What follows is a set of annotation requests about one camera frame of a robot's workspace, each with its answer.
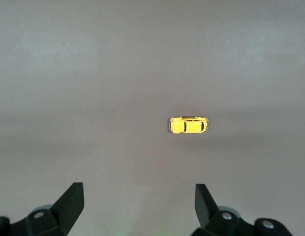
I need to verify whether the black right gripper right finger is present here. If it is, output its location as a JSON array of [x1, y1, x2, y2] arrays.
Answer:
[[191, 183, 292, 236]]

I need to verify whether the yellow beetle toy car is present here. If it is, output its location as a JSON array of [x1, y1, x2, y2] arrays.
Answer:
[[169, 115, 210, 135]]

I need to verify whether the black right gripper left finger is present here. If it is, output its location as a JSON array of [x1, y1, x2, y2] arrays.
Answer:
[[0, 182, 85, 236]]

